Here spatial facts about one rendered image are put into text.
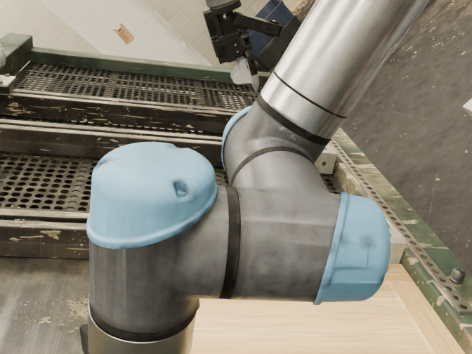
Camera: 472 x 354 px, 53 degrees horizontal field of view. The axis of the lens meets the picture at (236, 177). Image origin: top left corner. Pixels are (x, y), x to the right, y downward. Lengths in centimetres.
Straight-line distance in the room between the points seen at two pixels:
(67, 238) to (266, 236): 70
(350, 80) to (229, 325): 56
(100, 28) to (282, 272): 441
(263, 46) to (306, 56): 474
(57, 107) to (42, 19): 457
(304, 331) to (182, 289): 59
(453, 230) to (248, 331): 162
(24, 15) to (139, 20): 195
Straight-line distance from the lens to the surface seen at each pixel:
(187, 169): 28
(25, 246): 98
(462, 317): 99
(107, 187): 27
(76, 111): 162
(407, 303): 101
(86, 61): 225
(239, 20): 109
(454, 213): 238
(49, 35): 618
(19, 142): 140
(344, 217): 31
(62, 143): 138
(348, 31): 37
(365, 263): 31
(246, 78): 112
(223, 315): 86
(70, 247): 97
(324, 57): 38
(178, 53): 466
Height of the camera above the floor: 169
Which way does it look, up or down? 25 degrees down
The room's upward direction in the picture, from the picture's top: 49 degrees counter-clockwise
